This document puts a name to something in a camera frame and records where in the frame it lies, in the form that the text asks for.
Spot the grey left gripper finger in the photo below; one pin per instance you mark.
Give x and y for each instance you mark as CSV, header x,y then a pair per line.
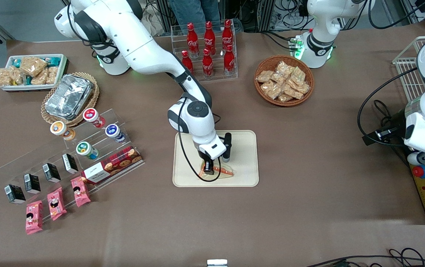
x,y
417,158

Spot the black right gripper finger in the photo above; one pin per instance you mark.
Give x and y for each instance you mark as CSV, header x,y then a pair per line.
x,y
208,170
206,161

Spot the plastic triangle sandwich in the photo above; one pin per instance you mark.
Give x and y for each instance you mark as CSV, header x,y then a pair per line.
x,y
224,171

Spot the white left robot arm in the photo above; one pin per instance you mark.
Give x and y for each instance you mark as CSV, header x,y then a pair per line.
x,y
320,22

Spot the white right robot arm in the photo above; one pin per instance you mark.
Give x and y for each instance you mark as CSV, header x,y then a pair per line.
x,y
142,48

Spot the beige plastic tray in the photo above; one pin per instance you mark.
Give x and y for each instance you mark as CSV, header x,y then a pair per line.
x,y
242,163

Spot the red emergency stop button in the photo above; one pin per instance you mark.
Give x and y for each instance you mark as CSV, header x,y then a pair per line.
x,y
420,171

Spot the clear acrylic bottle rack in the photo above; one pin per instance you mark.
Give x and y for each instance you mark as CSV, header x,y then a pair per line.
x,y
216,76

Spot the round dark wicker basket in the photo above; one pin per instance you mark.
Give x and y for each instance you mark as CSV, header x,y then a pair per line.
x,y
262,94

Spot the clear wrapped cracker packet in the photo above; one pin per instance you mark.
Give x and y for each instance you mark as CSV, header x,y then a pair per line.
x,y
270,89
264,76
303,88
298,75
293,92
279,78
283,67
285,98

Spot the red cola bottle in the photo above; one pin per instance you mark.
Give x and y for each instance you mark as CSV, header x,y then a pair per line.
x,y
187,61
229,61
207,65
209,37
192,39
227,35

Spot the red tartan cookie box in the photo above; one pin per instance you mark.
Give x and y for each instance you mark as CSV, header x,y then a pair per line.
x,y
116,165

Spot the small silver device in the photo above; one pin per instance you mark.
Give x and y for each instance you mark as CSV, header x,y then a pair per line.
x,y
217,263

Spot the blue lid yogurt cup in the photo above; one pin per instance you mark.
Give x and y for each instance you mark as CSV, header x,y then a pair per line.
x,y
113,131

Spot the brown table cover sheet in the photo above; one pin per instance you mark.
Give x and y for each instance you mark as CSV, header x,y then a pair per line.
x,y
309,167

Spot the red lid yogurt cup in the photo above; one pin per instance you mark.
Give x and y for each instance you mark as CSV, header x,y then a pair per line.
x,y
93,115

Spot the green lid yogurt cup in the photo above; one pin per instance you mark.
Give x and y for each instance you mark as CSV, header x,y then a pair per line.
x,y
84,149

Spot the pink cartoon snack bag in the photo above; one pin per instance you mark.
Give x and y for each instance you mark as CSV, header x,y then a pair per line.
x,y
56,204
80,191
34,217

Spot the light wicker basket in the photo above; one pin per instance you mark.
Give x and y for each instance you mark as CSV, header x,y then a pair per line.
x,y
94,92

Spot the cream cloth bag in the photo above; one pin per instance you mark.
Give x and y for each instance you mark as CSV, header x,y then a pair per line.
x,y
157,26

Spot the small black carton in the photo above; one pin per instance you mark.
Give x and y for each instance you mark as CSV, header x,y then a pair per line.
x,y
15,194
51,172
32,183
70,163

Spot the person legs in jeans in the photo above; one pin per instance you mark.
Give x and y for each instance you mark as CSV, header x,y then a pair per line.
x,y
194,9

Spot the orange lid yogurt cup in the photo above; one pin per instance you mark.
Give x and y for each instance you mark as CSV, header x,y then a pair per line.
x,y
59,129

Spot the aluminium foil container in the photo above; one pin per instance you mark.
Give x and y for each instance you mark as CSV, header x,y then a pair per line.
x,y
68,94

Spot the white rectangular bin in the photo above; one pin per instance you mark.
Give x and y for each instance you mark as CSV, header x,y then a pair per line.
x,y
62,68

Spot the puffed rice snack packet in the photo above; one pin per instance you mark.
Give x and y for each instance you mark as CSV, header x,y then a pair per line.
x,y
3,78
40,78
17,76
52,75
32,66

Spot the teal snack packet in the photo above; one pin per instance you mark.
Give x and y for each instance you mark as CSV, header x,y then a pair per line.
x,y
16,63
28,81
53,61

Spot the clear acrylic tiered stand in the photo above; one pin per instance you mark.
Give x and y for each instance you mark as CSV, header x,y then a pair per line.
x,y
8,174

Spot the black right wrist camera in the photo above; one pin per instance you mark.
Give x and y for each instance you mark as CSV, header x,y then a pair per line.
x,y
227,146

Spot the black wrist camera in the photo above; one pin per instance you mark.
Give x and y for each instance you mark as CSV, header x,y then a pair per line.
x,y
383,132
227,146

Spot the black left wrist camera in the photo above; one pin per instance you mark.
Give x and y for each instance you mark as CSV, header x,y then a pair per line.
x,y
383,132

